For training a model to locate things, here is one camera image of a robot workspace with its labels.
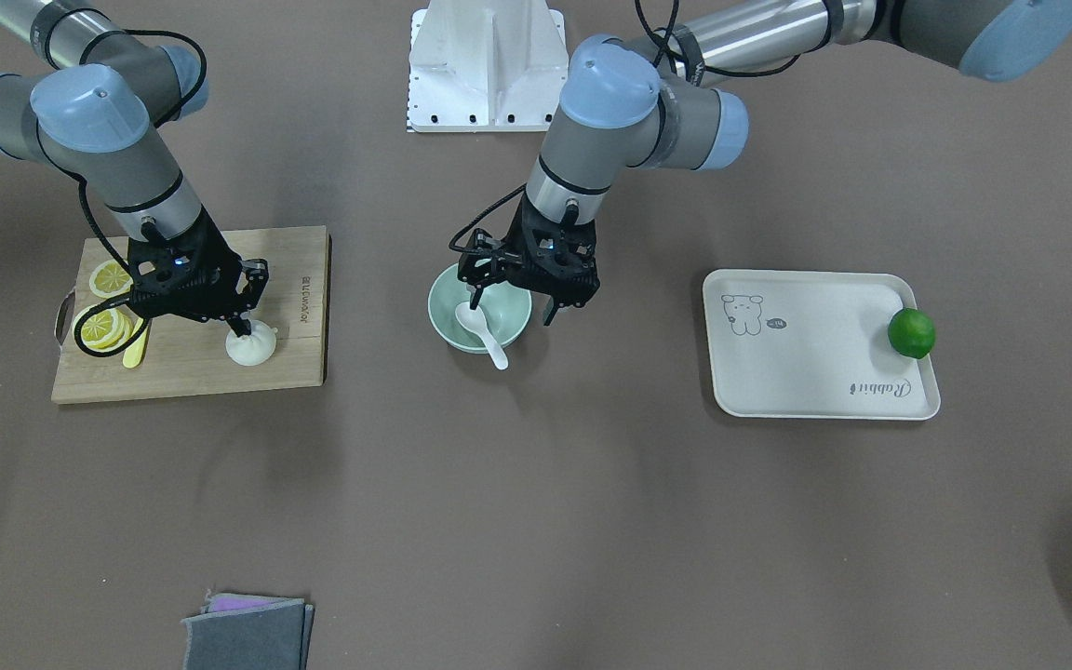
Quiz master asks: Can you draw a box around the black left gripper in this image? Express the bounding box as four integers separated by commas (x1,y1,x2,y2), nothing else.
458,191,599,327

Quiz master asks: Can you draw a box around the wooden cutting board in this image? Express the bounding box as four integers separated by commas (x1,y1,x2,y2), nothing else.
51,226,330,406

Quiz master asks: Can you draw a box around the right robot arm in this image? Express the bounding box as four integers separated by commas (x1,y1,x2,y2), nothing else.
0,1,269,338

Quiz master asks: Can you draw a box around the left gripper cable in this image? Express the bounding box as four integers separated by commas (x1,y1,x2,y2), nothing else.
449,0,802,257

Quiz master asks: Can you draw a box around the mint green bowl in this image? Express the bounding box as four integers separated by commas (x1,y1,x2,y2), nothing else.
428,264,532,355

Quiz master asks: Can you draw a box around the grey folded cloth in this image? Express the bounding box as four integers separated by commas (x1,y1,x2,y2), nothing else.
182,593,315,669

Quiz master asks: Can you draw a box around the yellow plastic knife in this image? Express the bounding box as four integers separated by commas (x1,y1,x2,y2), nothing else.
123,319,150,369

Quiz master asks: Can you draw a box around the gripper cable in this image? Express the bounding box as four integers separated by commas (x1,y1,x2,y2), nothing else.
449,0,802,257
74,28,208,359

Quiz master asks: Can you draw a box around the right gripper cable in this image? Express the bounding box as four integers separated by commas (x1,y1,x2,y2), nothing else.
74,28,208,359

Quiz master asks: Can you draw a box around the green lime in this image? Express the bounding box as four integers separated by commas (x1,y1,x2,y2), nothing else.
888,308,936,360

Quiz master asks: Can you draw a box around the white ceramic spoon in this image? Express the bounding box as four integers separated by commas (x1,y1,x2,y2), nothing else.
455,301,509,370

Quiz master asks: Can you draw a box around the lemon slice near handle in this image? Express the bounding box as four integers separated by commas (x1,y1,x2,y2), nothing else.
88,260,133,300

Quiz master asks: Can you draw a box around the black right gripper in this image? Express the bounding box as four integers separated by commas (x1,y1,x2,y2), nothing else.
126,209,271,338

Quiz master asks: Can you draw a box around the lemon slice stack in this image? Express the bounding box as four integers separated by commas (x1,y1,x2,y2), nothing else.
78,308,138,353

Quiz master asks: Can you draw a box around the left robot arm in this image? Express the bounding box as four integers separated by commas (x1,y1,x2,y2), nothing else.
450,1,1072,322

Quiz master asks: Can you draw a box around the white steamed bun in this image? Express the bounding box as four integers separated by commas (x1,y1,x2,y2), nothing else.
225,319,277,368

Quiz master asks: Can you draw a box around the cream rabbit tray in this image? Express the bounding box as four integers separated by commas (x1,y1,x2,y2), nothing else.
702,270,941,421

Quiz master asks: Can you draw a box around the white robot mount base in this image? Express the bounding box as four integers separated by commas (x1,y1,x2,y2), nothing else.
406,1,569,133

